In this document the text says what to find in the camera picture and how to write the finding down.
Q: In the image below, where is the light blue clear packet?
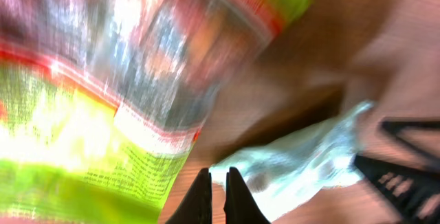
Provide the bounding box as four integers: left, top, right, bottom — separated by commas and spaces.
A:
209, 100, 373, 222

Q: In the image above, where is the green snack bag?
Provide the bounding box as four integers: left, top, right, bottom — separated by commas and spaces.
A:
1, 0, 310, 223

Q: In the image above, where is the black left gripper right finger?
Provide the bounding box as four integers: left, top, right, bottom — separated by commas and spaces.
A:
223, 167, 270, 224

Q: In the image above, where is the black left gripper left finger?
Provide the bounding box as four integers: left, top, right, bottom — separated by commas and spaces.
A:
166, 168, 212, 224

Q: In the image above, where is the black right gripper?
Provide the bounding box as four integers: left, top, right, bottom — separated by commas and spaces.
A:
353, 119, 439, 224

